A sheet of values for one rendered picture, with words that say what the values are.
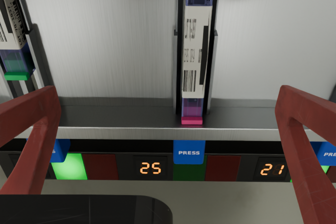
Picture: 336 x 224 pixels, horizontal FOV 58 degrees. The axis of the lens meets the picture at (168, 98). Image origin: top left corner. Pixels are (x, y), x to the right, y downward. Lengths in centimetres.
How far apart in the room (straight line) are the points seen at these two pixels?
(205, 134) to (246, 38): 7
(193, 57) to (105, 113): 8
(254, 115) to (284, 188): 80
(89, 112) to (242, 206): 80
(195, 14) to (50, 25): 9
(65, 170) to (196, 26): 19
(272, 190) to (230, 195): 13
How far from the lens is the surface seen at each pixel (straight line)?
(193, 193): 95
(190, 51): 18
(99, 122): 21
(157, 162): 28
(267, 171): 30
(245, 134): 21
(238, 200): 98
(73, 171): 30
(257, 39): 20
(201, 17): 17
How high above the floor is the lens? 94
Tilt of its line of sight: 83 degrees down
